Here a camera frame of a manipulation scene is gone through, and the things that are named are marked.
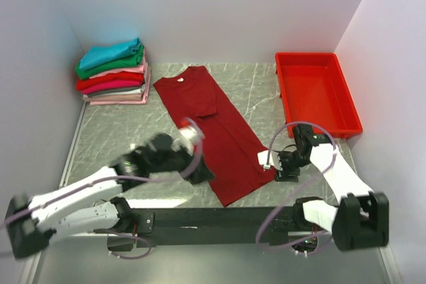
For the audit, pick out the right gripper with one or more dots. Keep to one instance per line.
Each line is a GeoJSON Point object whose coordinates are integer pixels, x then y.
{"type": "Point", "coordinates": [283, 175]}

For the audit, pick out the dark red t-shirt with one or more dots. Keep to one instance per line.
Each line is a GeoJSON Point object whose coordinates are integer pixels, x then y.
{"type": "Point", "coordinates": [230, 146]}

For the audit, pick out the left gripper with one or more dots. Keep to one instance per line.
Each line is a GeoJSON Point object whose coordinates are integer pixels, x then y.
{"type": "Point", "coordinates": [201, 173]}

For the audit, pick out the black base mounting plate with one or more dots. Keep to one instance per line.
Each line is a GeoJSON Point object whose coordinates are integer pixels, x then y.
{"type": "Point", "coordinates": [207, 226]}

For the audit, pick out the red folded t-shirt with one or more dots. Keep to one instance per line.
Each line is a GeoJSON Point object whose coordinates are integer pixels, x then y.
{"type": "Point", "coordinates": [81, 84]}

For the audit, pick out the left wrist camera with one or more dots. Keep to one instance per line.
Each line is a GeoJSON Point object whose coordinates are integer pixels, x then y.
{"type": "Point", "coordinates": [190, 134]}

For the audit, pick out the dark grey folded t-shirt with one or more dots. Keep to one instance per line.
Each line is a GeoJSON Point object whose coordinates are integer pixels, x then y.
{"type": "Point", "coordinates": [113, 91]}

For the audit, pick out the green folded t-shirt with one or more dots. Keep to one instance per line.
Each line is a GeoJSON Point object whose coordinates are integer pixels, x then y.
{"type": "Point", "coordinates": [127, 62]}

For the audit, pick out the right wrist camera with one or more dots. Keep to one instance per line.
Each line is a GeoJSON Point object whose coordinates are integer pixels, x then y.
{"type": "Point", "coordinates": [269, 160]}

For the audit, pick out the red plastic bin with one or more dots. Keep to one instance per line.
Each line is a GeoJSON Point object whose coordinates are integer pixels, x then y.
{"type": "Point", "coordinates": [313, 89]}

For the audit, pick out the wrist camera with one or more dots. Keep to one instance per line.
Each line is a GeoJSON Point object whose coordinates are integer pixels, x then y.
{"type": "Point", "coordinates": [269, 160]}
{"type": "Point", "coordinates": [190, 134]}

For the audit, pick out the pink bottom folded t-shirt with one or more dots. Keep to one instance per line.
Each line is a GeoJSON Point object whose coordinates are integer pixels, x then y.
{"type": "Point", "coordinates": [143, 89]}

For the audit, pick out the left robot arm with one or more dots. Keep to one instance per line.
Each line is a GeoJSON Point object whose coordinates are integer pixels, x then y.
{"type": "Point", "coordinates": [95, 203]}

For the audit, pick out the light pink folded t-shirt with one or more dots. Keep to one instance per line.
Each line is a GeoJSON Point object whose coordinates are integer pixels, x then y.
{"type": "Point", "coordinates": [141, 68]}

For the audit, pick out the turquoise folded t-shirt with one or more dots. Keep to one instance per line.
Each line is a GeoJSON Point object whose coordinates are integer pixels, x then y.
{"type": "Point", "coordinates": [99, 55]}

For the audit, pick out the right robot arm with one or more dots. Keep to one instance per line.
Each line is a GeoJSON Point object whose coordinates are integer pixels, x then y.
{"type": "Point", "coordinates": [361, 218]}

